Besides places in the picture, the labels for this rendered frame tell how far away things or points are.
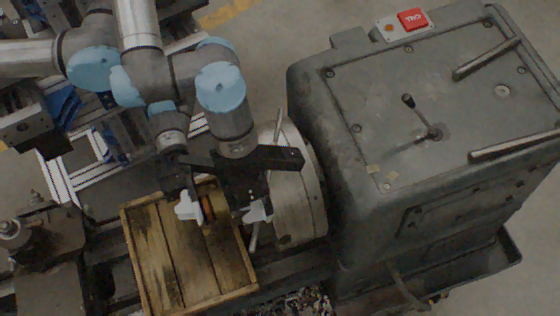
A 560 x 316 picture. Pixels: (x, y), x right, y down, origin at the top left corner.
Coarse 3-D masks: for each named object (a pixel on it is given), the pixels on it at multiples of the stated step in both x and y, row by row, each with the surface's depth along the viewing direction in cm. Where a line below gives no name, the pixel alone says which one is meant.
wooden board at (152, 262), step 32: (160, 192) 158; (128, 224) 155; (160, 224) 156; (192, 224) 156; (224, 224) 155; (160, 256) 152; (192, 256) 151; (224, 256) 151; (160, 288) 147; (192, 288) 147; (256, 288) 145
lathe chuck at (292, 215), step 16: (256, 128) 132; (272, 128) 131; (288, 144) 126; (272, 176) 123; (288, 176) 124; (272, 192) 123; (288, 192) 123; (304, 192) 124; (288, 208) 124; (304, 208) 125; (272, 224) 128; (288, 224) 126; (304, 224) 127; (304, 240) 133
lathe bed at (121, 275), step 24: (96, 240) 158; (120, 240) 157; (312, 240) 157; (96, 264) 154; (120, 264) 156; (288, 264) 151; (312, 264) 151; (0, 288) 151; (120, 288) 153; (264, 288) 164; (288, 288) 164; (0, 312) 158; (120, 312) 149; (216, 312) 161
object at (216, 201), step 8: (208, 192) 135; (216, 192) 134; (200, 200) 134; (208, 200) 134; (216, 200) 133; (224, 200) 133; (208, 208) 133; (216, 208) 133; (224, 208) 133; (208, 216) 133; (216, 216) 134; (224, 216) 134
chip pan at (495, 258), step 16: (480, 256) 184; (496, 256) 184; (432, 272) 182; (448, 272) 182; (464, 272) 182; (480, 272) 181; (416, 288) 180; (432, 288) 179; (352, 304) 178; (368, 304) 178; (384, 304) 178; (400, 304) 177
